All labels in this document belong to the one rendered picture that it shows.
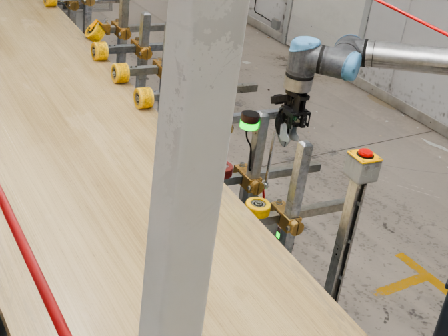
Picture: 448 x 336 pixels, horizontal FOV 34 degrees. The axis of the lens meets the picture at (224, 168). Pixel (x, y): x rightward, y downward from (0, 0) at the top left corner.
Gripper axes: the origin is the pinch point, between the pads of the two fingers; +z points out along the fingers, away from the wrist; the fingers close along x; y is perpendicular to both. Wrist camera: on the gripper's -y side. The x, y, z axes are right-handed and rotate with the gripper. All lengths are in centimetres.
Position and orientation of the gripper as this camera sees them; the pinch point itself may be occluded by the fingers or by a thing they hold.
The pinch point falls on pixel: (283, 142)
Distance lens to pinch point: 247.6
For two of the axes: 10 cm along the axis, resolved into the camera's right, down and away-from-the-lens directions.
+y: 4.6, 4.7, -7.5
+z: -1.2, 8.7, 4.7
